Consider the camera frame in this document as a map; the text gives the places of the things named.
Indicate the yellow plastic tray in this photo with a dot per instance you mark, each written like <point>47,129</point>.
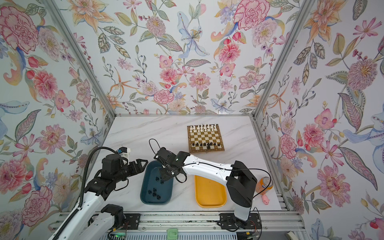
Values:
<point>209,194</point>

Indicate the pink pig toy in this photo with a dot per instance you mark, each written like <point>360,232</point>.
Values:
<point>265,200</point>

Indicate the dark teal plastic tray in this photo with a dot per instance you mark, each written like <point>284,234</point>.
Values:
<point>155,191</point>

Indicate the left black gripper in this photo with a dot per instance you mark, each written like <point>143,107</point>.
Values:
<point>139,168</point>

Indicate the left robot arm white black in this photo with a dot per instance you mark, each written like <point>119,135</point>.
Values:
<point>92,218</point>

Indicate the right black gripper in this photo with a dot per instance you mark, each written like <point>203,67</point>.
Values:
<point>164,177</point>

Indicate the wooden chess board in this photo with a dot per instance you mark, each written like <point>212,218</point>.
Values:
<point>205,139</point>

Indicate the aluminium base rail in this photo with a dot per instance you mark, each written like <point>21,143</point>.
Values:
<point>195,222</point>

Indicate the orange drink can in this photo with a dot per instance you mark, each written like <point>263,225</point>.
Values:
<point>264,185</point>

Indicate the green clip on rail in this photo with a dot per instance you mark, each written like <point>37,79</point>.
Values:
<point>172,234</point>

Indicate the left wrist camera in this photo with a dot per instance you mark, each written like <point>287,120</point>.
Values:
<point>124,152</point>

